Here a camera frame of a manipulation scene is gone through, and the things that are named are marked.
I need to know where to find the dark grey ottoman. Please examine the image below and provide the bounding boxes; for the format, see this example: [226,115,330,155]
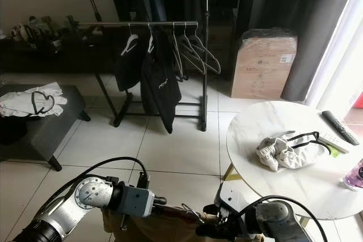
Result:
[0,85,91,172]

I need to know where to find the white printed garment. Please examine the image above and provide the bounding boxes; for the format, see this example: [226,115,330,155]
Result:
[0,82,69,120]

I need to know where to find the black crumpled garment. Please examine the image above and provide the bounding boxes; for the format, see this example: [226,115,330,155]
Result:
[0,116,30,146]

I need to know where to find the pink bottle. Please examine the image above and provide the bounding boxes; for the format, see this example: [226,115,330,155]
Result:
[343,157,363,192]

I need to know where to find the black remote control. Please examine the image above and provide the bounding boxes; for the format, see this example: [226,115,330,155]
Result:
[322,110,361,146]

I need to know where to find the dark wooden sideboard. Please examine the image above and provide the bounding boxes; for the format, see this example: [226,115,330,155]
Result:
[0,24,236,76]

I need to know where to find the grey plastic hanger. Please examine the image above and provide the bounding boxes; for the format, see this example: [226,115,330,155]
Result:
[169,24,185,82]
[178,24,208,77]
[187,23,222,76]

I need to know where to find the black metal clothes rack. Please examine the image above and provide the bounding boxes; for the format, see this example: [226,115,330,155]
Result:
[71,0,210,133]

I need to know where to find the short black hanging garment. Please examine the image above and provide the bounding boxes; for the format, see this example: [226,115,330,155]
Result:
[115,35,148,93]

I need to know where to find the long black printed garment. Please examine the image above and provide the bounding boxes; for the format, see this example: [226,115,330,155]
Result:
[141,27,178,135]

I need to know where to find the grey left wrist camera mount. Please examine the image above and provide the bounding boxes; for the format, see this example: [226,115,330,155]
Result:
[118,184,168,219]

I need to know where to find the grey hanger with metal hook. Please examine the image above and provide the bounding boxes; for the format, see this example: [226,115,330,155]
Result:
[162,203,206,223]

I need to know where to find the wrapped brown cardboard box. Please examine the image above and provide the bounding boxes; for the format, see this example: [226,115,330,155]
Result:
[230,28,299,101]

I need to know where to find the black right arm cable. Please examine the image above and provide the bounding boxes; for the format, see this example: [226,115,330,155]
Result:
[245,195,335,242]

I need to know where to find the white plastic hanger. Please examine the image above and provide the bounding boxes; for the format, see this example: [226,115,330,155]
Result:
[121,24,140,57]
[146,24,155,54]

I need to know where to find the round white table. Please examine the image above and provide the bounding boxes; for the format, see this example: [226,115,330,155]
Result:
[221,101,363,220]

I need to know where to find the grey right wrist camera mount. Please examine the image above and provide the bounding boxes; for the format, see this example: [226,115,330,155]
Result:
[213,182,254,220]

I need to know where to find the beige garment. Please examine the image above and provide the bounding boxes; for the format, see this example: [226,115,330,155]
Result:
[102,207,227,242]

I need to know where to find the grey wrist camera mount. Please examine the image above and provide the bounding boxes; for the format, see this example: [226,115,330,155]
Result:
[213,182,254,220]
[118,184,168,219]

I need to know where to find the white remote control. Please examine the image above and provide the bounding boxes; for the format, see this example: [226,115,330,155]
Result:
[318,131,351,155]

